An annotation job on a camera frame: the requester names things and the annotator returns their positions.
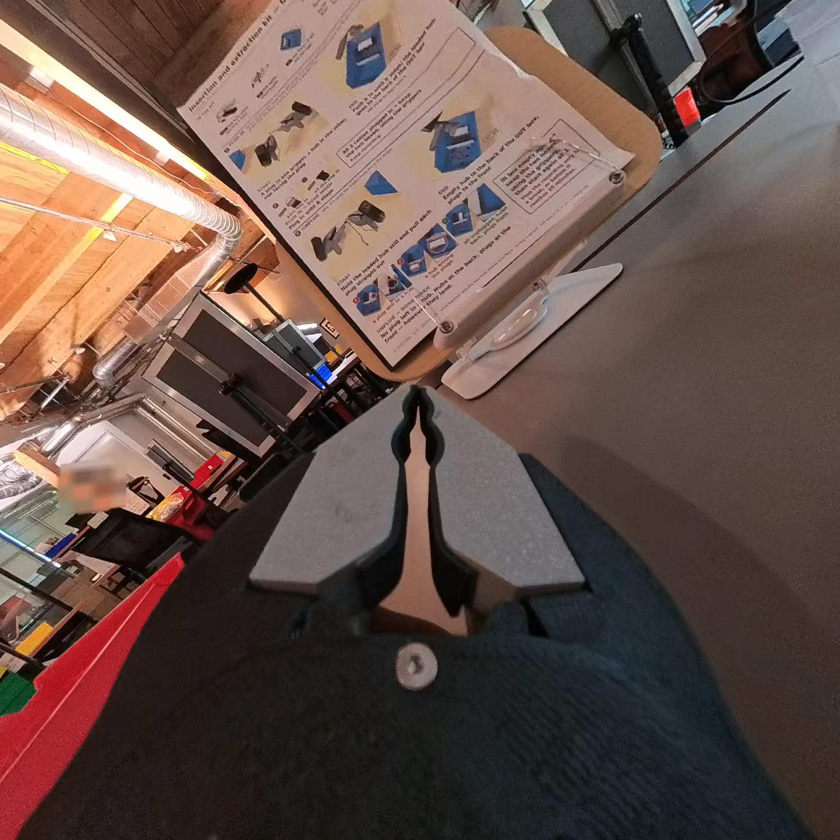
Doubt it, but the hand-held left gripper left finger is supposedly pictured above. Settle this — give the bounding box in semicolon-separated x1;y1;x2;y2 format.
248;386;422;596

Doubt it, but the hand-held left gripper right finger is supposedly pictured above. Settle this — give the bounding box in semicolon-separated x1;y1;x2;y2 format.
419;386;586;616

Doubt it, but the grey divider panel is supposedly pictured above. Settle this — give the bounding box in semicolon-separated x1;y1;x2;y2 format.
140;294;327;455
592;0;707;88

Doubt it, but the black monitor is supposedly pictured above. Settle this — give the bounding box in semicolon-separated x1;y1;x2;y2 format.
87;511;193;570

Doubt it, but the white stand base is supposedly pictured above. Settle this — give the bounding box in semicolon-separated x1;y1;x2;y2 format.
440;261;624;400

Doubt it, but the black floor lamp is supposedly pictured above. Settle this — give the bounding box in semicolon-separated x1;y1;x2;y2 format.
223;263;287;327

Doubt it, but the red plastic bin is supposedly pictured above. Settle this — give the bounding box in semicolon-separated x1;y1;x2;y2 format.
0;550;186;826

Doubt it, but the printed instruction sheet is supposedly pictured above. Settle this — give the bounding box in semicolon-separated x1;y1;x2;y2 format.
176;0;635;370

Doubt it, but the wooden display board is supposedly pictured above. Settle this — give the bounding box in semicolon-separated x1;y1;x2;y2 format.
274;25;662;383

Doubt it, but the silver ventilation duct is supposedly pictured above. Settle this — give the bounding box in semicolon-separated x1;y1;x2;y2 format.
0;84;245;291

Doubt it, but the black post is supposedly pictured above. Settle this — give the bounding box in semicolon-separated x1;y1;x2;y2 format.
622;12;688;150

